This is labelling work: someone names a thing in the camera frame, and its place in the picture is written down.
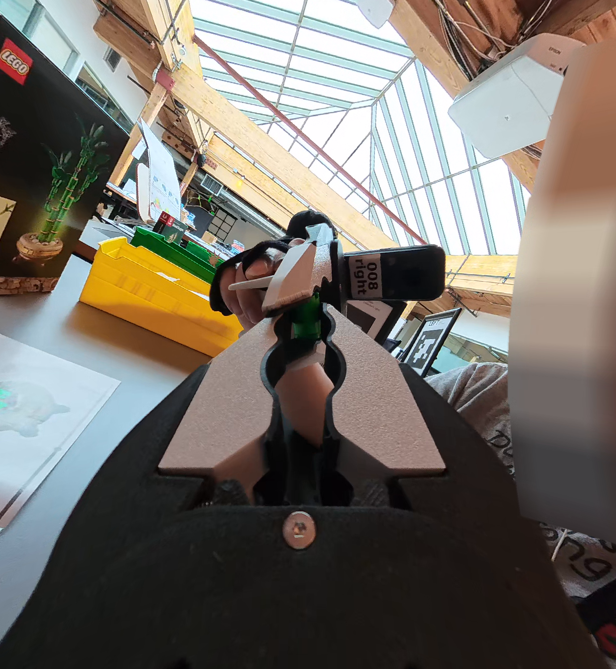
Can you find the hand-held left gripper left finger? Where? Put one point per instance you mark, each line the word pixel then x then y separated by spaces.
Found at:
pixel 208 418

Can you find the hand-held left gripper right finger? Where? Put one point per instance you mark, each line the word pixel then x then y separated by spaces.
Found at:
pixel 386 418

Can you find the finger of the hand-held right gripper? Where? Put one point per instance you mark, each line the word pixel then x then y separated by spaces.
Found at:
pixel 323 261
pixel 287 279

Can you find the green toy brick piece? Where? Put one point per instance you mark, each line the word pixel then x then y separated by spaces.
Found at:
pixel 305 320

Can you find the person's right forearm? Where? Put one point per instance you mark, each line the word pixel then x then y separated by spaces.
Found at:
pixel 303 402

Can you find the grey desk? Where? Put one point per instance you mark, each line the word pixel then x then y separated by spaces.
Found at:
pixel 146 366

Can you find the person's right hand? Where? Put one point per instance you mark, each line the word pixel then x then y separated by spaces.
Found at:
pixel 248 306

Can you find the black white tag sign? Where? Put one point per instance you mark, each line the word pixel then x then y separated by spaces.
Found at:
pixel 433 345
pixel 370 321

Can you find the person's grey sweater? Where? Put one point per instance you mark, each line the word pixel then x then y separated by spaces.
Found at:
pixel 475 402

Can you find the green plastic bin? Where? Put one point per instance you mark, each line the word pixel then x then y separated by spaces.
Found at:
pixel 172 253

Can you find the red ceiling pipe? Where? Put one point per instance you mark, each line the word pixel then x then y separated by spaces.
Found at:
pixel 308 141

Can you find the small red black box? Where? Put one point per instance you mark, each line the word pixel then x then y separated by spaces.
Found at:
pixel 171 229

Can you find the yellow plastic bin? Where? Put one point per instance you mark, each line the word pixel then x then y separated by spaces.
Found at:
pixel 146 298

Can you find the wooden board with instruction sheet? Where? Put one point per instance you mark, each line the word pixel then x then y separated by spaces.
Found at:
pixel 159 172

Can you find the white instruction booklet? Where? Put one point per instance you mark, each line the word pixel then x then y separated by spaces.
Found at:
pixel 36 460

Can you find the white projector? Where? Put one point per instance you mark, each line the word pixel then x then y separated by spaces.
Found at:
pixel 506 104

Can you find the white ceiling device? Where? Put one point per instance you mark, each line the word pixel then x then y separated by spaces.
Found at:
pixel 376 11

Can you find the black toy brick set box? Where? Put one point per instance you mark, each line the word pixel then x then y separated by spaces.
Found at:
pixel 36 157

